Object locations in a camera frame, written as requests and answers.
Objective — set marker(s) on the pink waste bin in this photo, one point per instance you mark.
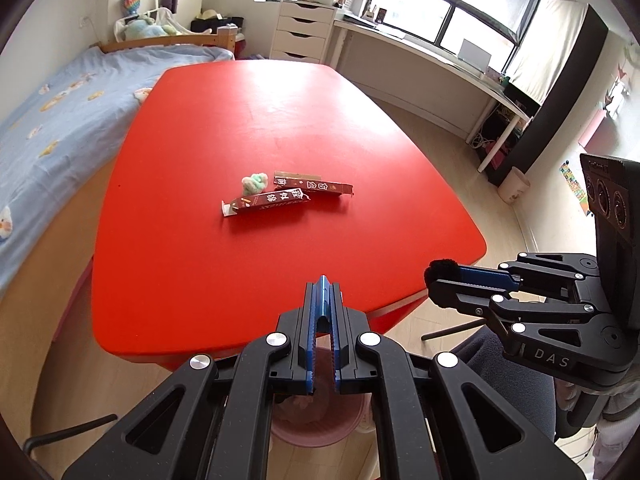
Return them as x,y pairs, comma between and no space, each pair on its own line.
320,425

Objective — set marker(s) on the white drawer cabinet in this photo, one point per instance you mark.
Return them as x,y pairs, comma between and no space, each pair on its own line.
300,32

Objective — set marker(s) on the thin wooden strip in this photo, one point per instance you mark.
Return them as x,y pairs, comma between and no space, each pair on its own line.
297,175

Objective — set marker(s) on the pile of plush toys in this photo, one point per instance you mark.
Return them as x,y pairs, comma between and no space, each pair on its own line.
147,27

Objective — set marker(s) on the long red carton box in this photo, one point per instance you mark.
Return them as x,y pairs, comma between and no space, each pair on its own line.
267,202
320,187

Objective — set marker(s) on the pink wall paper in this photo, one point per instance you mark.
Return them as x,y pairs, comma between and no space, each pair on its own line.
594,129

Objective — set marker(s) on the black storage box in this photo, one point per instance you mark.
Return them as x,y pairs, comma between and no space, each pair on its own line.
217,24

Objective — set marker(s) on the white desk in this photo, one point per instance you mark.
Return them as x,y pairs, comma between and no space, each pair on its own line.
425,55

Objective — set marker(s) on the black monitor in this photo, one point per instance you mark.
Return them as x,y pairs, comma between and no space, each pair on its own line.
520,96

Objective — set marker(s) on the red table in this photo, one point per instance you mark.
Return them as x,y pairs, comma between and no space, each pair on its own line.
250,260

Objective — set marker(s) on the black pompom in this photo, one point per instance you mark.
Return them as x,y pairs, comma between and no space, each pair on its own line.
441,275

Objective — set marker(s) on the wooden bed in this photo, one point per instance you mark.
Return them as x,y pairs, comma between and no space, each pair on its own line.
45,320

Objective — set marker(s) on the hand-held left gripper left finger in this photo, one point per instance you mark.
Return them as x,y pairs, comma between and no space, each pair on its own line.
312,335

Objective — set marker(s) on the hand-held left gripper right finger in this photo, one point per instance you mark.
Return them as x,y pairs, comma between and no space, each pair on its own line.
336,340

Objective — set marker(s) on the green white fluffy ball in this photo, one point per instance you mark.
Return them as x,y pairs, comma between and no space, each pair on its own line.
254,183

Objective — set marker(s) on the rainbow heart toy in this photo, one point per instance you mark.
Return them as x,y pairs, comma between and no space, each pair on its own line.
133,3

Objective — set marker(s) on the bed with blue sheet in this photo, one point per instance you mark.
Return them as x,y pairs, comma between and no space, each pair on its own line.
60,125

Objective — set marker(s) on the small white wastebasket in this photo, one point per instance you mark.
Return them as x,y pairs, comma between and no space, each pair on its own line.
512,186

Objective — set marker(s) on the colourful wall sticker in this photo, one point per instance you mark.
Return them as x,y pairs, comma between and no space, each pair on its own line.
575,187

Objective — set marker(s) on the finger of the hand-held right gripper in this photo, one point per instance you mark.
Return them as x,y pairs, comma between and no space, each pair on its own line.
482,276
462,300

